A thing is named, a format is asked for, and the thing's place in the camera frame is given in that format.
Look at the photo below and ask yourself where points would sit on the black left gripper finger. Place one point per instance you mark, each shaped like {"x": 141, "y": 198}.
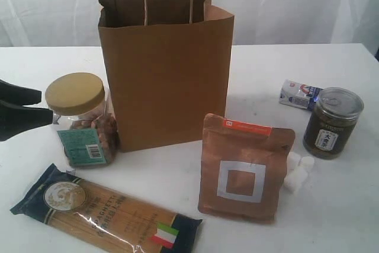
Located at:
{"x": 18, "y": 95}
{"x": 17, "y": 119}

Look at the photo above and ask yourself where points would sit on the brown paper bag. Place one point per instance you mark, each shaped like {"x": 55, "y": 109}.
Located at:
{"x": 167, "y": 65}

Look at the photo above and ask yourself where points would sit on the white backdrop curtain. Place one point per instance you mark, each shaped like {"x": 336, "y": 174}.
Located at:
{"x": 74, "y": 22}

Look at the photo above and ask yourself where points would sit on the copper stand-up pouch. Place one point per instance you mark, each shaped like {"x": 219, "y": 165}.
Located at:
{"x": 243, "y": 167}

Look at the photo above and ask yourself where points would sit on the white blue milk carton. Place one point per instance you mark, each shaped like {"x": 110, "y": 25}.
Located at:
{"x": 299, "y": 95}

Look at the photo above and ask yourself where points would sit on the spaghetti packet dark blue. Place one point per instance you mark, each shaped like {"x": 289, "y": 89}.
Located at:
{"x": 105, "y": 218}

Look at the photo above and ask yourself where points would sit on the clear jar gold lid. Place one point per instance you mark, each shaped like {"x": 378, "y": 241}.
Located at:
{"x": 84, "y": 119}

